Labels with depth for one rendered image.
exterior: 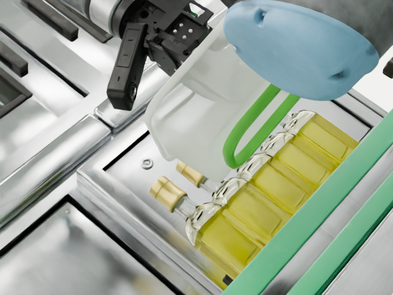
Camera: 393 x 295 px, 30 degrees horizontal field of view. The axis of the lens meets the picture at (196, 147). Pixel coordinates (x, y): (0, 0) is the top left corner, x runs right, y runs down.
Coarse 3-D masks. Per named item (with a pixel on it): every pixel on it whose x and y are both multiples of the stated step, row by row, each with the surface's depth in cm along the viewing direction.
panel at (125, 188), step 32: (352, 96) 136; (128, 128) 125; (352, 128) 132; (96, 160) 120; (128, 160) 122; (160, 160) 123; (96, 192) 119; (128, 192) 118; (192, 192) 120; (160, 224) 115; (192, 256) 113; (224, 288) 110
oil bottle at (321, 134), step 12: (288, 120) 113; (300, 120) 112; (312, 120) 112; (324, 120) 112; (300, 132) 110; (312, 132) 110; (324, 132) 111; (336, 132) 111; (312, 144) 110; (324, 144) 109; (336, 144) 110; (348, 144) 110; (336, 156) 108
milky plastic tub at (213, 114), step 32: (192, 64) 75; (224, 64) 76; (160, 96) 74; (192, 96) 75; (224, 96) 75; (256, 96) 76; (288, 96) 86; (160, 128) 78; (192, 128) 74; (224, 128) 74; (256, 128) 84; (192, 160) 82; (224, 160) 82
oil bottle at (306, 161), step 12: (288, 132) 110; (264, 144) 110; (276, 144) 109; (288, 144) 109; (300, 144) 109; (276, 156) 108; (288, 156) 107; (300, 156) 108; (312, 156) 108; (324, 156) 108; (300, 168) 107; (312, 168) 107; (324, 168) 107; (336, 168) 107; (312, 180) 106; (324, 180) 106
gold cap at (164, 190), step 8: (160, 184) 103; (168, 184) 103; (152, 192) 104; (160, 192) 103; (168, 192) 103; (176, 192) 103; (184, 192) 103; (160, 200) 104; (168, 200) 103; (176, 200) 102; (168, 208) 103
